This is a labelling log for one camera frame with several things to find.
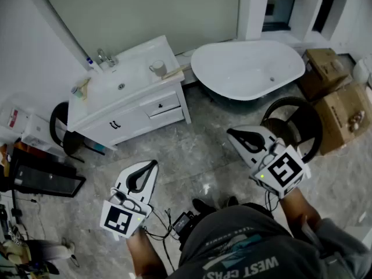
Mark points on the large cardboard box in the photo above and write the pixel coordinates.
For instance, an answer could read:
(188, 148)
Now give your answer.
(340, 118)

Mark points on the white box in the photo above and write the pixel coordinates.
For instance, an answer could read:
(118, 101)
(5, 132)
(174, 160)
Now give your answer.
(36, 128)

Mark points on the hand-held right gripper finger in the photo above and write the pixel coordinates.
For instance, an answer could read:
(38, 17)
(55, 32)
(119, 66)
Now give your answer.
(245, 157)
(266, 134)

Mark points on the small cardboard box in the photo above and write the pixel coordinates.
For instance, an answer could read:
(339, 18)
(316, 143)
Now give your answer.
(322, 65)

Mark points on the white vanity cabinet with sink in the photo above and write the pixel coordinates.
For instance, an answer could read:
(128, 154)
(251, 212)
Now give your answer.
(128, 118)

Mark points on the white bathtub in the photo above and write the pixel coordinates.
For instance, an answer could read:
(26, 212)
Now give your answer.
(247, 68)

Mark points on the person's black shoe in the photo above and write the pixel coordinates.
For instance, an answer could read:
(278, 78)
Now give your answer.
(232, 201)
(203, 206)

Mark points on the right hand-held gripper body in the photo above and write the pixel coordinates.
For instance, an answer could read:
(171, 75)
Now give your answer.
(286, 170)

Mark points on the dark window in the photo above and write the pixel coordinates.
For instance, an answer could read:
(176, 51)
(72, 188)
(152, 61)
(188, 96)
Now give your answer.
(279, 10)

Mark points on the person's left forearm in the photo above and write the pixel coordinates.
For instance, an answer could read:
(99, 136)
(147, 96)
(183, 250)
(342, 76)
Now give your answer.
(145, 257)

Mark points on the green bottle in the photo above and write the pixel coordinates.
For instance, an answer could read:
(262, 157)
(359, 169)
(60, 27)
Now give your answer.
(77, 92)

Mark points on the black power box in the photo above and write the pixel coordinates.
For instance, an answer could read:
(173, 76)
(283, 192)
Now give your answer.
(181, 221)

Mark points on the beige cloth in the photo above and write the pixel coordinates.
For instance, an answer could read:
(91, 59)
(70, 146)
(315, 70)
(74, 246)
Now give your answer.
(85, 86)

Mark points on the person's right forearm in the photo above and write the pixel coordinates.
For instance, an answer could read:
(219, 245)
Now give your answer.
(299, 211)

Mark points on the black rectangular frame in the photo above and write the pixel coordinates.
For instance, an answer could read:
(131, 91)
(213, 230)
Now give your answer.
(43, 179)

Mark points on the white mug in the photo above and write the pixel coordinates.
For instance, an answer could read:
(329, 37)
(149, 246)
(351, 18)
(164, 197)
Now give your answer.
(159, 68)

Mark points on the person's grey t-shirt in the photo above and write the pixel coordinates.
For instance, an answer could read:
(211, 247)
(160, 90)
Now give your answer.
(247, 243)

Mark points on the white toilet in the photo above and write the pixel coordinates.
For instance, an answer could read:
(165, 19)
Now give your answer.
(361, 70)

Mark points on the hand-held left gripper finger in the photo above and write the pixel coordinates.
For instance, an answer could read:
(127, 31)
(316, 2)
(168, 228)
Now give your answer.
(148, 192)
(121, 180)

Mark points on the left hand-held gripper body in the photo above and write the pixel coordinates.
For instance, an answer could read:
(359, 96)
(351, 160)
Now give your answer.
(116, 219)

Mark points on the chrome faucet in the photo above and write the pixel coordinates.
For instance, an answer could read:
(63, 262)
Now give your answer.
(104, 57)

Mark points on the black round-back chair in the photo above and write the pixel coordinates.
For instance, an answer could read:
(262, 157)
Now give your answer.
(55, 121)

